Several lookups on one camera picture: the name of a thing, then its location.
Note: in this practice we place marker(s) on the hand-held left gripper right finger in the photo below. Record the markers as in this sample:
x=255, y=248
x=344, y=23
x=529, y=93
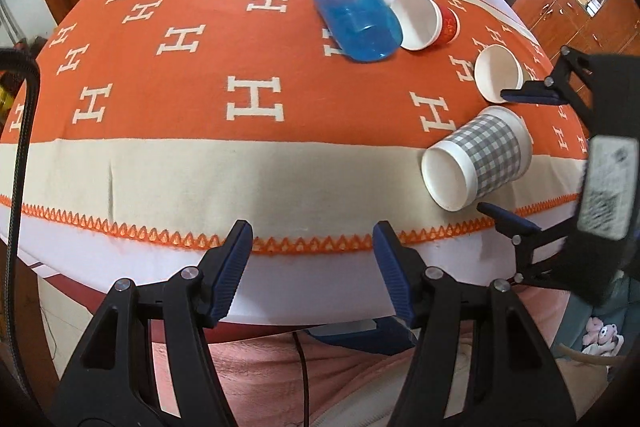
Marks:
x=392, y=267

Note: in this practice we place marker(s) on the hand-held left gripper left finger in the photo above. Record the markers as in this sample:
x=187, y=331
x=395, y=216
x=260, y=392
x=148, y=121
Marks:
x=234, y=267

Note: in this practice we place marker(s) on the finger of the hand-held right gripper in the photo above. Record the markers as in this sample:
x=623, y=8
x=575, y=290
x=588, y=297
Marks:
x=502, y=213
x=530, y=96

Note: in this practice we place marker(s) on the grey checked paper cup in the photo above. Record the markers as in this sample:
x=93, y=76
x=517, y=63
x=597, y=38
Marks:
x=492, y=152

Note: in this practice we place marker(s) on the plain white paper cup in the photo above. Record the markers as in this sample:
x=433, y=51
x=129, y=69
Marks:
x=497, y=69

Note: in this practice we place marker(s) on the red paper cup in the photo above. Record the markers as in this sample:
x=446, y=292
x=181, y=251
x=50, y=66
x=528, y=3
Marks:
x=422, y=19

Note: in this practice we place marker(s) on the blue transparent plastic cup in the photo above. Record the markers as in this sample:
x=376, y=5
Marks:
x=352, y=9

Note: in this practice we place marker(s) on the person's pink clothing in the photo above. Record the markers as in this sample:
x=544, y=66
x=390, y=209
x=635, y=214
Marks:
x=310, y=387

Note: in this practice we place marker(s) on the pink plush toy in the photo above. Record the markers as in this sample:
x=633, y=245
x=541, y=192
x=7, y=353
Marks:
x=602, y=334

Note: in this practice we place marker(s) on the orange patterned blanket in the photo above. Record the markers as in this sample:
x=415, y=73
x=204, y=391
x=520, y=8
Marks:
x=200, y=82

